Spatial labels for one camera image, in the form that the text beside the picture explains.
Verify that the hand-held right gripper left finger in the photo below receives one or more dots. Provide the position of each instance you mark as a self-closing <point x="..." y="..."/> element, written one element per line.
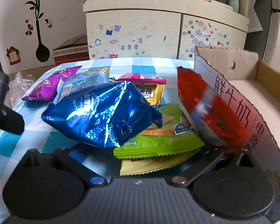
<point x="79" y="169"/>

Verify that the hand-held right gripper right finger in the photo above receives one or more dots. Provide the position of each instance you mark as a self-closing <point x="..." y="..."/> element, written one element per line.
<point x="200" y="169"/>

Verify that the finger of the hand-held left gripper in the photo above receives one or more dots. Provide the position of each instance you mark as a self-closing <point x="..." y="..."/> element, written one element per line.
<point x="7" y="121"/>

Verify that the green snack packet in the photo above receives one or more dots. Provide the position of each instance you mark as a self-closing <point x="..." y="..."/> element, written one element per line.
<point x="163" y="142"/>

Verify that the purple snack packet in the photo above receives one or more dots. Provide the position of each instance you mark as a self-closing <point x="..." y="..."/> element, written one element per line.
<point x="46" y="86"/>

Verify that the yellow waffle packet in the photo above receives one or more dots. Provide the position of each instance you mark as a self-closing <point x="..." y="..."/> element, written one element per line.
<point x="154" y="93"/>
<point x="142" y="166"/>

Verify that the shiny blue snack bag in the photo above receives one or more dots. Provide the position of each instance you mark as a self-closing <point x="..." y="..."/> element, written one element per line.
<point x="100" y="114"/>

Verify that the red snack packet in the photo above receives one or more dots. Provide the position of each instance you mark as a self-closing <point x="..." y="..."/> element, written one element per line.
<point x="200" y="93"/>

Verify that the light blue gold snack packet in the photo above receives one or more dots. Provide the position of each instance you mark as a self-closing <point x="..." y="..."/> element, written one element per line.
<point x="81" y="80"/>

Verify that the pink snack packet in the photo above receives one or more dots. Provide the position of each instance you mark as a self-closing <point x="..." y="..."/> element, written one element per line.
<point x="140" y="77"/>

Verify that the cardboard box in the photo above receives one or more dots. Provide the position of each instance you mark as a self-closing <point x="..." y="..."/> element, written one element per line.
<point x="242" y="63"/>

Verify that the clear plastic bag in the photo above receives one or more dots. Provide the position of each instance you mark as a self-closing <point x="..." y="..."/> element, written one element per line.
<point x="18" y="88"/>

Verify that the brown patterned carton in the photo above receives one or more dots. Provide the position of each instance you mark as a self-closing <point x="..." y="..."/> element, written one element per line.
<point x="70" y="53"/>

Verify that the blue white checked tablecloth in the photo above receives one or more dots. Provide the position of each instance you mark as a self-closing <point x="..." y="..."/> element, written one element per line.
<point x="135" y="67"/>

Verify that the cream cabinet with stickers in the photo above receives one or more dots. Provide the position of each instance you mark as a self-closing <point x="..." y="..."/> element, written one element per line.
<point x="135" y="23"/>

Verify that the red house wall sticker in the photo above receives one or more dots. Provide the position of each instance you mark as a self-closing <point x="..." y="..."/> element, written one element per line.
<point x="13" y="56"/>

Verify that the black vase wall decal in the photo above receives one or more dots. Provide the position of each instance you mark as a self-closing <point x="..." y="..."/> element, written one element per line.
<point x="42" y="51"/>

